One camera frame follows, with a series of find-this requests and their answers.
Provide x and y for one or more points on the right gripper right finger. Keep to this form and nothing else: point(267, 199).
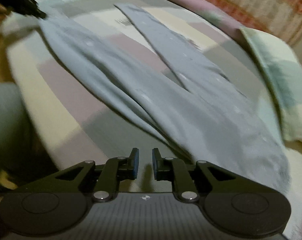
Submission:
point(178, 173)

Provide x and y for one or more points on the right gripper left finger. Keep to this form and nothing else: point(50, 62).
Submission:
point(109, 176)

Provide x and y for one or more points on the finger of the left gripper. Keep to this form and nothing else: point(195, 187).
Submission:
point(39, 14)

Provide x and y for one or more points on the checked pastel pillow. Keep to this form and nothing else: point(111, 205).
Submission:
point(283, 74)

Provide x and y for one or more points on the grey patterned pyjama trousers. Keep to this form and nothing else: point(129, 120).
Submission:
point(201, 114)

